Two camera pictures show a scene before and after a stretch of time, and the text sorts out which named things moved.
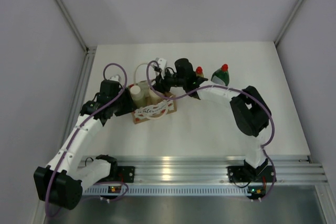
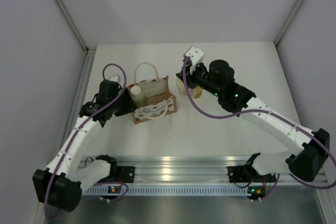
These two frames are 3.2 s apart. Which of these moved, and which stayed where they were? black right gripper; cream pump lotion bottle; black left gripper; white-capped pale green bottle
Moved: cream pump lotion bottle; black right gripper
Stayed: white-capped pale green bottle; black left gripper
